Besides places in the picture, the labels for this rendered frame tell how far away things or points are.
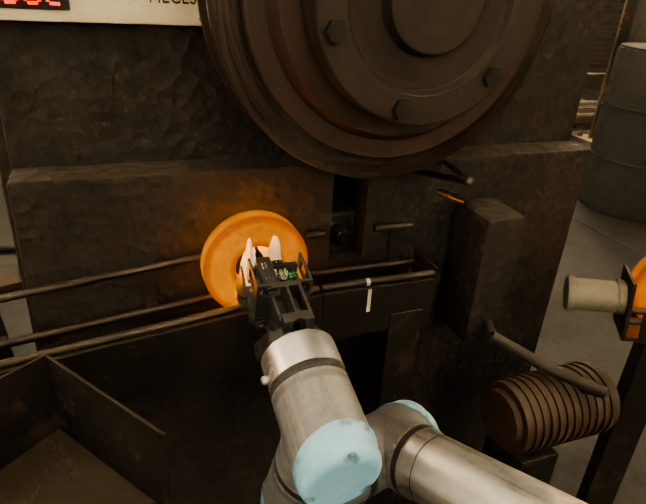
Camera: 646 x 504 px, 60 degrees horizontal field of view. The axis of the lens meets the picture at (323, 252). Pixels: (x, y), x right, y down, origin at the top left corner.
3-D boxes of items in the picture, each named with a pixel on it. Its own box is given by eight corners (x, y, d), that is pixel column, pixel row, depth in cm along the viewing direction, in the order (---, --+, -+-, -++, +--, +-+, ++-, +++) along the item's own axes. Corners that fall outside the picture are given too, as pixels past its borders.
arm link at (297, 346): (338, 396, 68) (261, 413, 65) (325, 364, 71) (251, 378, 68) (351, 350, 62) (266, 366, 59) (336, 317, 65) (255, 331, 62)
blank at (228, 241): (191, 220, 78) (196, 229, 75) (297, 200, 83) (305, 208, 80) (208, 313, 85) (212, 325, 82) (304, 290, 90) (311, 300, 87)
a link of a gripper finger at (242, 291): (262, 261, 78) (279, 306, 73) (262, 270, 80) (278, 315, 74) (229, 265, 77) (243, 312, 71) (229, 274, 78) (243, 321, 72)
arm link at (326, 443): (289, 521, 57) (311, 471, 50) (259, 414, 65) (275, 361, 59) (372, 501, 60) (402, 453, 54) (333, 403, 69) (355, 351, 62)
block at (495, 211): (432, 313, 108) (452, 196, 97) (468, 307, 110) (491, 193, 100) (463, 345, 99) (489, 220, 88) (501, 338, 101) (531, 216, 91)
